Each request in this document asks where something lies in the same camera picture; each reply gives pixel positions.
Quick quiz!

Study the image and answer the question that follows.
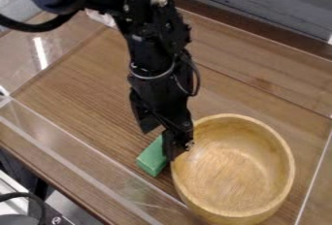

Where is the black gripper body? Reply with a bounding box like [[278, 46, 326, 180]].
[[128, 52, 200, 130]]

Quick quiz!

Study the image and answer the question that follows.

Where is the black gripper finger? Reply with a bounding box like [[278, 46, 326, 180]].
[[161, 127, 194, 162], [129, 90, 159, 134]]

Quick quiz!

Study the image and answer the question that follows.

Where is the green rectangular block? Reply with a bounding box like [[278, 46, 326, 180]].
[[136, 136, 167, 177]]

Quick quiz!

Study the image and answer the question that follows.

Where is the brown wooden bowl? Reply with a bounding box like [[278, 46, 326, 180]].
[[171, 113, 295, 225]]

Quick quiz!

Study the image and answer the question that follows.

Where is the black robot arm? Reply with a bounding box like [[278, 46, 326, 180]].
[[0, 0, 200, 160]]

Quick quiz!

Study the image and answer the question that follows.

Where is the clear acrylic tray wall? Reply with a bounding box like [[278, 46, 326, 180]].
[[0, 0, 332, 225]]

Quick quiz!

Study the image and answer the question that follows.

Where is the clear acrylic corner bracket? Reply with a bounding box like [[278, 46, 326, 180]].
[[85, 9, 116, 28]]

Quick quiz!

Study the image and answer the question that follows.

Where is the black cable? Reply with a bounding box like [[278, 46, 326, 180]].
[[0, 193, 46, 225]]

